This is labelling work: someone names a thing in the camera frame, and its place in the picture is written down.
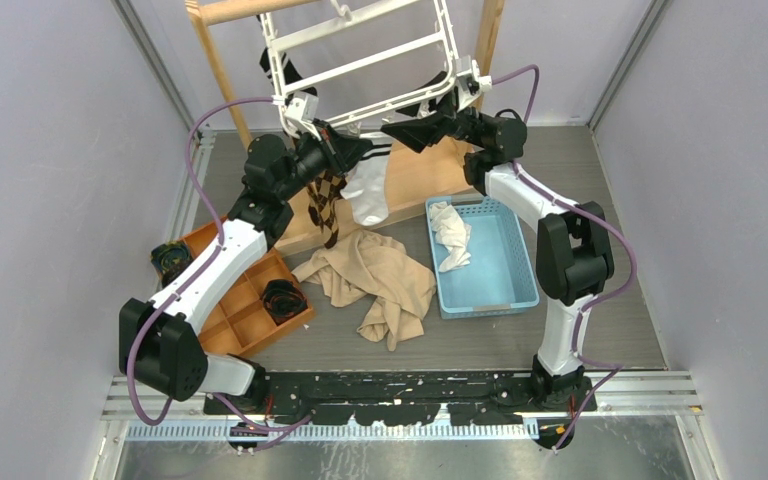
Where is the brown argyle sock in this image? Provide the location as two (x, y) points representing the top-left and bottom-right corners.
(306, 171), (346, 249)

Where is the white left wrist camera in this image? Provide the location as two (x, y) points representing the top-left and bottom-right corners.
(271, 91), (321, 140)

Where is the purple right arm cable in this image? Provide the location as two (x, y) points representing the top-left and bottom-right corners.
(489, 64), (638, 452)

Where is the light blue plastic basket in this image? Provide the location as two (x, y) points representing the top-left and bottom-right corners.
(425, 194), (540, 320)

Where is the rolled dark patterned sock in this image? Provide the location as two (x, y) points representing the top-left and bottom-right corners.
(150, 240), (193, 288)

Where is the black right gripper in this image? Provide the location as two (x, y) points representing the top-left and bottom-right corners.
(379, 73), (489, 156)

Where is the orange compartment tray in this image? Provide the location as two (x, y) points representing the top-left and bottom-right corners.
(152, 220), (315, 358)

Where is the white plastic clip hanger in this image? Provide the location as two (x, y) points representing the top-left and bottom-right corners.
(258, 1), (462, 137)

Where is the beige crumpled cloth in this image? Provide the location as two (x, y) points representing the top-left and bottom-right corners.
(292, 230), (437, 351)

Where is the wooden hanger stand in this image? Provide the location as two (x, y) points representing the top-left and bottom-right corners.
(185, 1), (504, 225)

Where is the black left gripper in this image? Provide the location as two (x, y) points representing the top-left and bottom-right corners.
(276, 119), (371, 202)

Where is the black white-striped sock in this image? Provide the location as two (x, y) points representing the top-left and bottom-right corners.
(259, 49), (318, 97)

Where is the rolled black sock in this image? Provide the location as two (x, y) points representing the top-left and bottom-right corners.
(261, 279), (308, 325)

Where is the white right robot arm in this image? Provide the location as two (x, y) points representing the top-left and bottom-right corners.
(381, 90), (622, 411)

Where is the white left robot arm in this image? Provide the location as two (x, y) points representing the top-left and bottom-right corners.
(119, 121), (375, 414)

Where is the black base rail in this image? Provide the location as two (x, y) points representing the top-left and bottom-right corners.
(203, 368), (596, 427)

